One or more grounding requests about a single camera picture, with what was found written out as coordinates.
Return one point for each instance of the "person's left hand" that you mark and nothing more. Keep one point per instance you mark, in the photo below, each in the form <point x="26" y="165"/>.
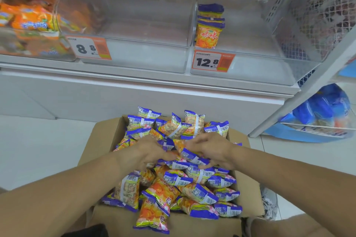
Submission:
<point x="140" y="153"/>

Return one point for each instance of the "person's right hand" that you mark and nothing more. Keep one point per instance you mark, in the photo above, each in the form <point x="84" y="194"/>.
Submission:
<point x="219" y="150"/>

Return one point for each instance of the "person's right thumb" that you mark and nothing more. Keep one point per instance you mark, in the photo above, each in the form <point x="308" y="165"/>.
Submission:
<point x="206" y="165"/>

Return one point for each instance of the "person's left fingers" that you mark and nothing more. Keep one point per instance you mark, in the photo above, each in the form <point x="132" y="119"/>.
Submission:
<point x="164" y="154"/>

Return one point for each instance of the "orange snack packet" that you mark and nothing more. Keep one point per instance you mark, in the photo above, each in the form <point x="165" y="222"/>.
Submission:
<point x="185" y="153"/>

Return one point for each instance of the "person's right forearm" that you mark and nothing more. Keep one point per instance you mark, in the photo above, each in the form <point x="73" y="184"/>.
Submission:
<point x="300" y="189"/>

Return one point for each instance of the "person's left forearm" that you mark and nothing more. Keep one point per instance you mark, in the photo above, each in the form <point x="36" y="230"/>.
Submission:
<point x="61" y="198"/>

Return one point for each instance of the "pile of orange blue packets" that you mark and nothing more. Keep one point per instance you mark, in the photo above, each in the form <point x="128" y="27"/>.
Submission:
<point x="178" y="189"/>

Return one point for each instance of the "brown cardboard box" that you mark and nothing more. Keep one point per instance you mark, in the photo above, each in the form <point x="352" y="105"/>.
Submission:
<point x="105" y="139"/>

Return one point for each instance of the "white shelf base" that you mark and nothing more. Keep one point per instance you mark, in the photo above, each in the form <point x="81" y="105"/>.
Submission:
<point x="139" y="98"/>

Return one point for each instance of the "grey patterned shorts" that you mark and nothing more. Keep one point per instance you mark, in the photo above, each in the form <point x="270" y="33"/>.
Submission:
<point x="269" y="203"/>

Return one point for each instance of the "person's right leg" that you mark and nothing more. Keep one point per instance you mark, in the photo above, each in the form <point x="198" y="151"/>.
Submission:
<point x="281" y="227"/>

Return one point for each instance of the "orange white price tag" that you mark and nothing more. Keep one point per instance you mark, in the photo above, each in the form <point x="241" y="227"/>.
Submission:
<point x="208" y="61"/>
<point x="83" y="48"/>

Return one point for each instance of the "clear plastic bin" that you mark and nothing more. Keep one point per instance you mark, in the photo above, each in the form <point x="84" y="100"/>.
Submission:
<point x="133" y="34"/>
<point x="250" y="36"/>
<point x="30" y="48"/>

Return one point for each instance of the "orange blue chip bag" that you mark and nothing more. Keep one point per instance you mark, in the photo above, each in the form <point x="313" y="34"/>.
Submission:
<point x="207" y="36"/>
<point x="211" y="19"/>
<point x="210" y="9"/>

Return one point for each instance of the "blue plastic bag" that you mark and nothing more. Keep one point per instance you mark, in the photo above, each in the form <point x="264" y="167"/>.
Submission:
<point x="319" y="111"/>

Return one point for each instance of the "heap of orange bags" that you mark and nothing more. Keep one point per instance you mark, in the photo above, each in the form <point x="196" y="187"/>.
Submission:
<point x="30" y="20"/>

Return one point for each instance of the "white shelf post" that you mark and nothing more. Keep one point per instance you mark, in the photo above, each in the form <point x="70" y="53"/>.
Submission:
<point x="311" y="84"/>

